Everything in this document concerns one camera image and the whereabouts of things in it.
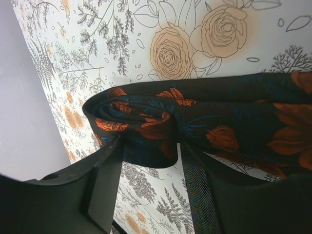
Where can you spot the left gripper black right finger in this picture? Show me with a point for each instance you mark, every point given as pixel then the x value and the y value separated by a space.
pixel 225 201

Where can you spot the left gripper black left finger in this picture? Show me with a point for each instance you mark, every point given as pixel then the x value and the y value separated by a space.
pixel 79 199

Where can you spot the black tie orange flowers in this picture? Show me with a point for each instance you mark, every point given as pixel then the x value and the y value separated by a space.
pixel 263 121

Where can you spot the floral patterned table mat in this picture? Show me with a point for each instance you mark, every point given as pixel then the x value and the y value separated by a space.
pixel 82 47

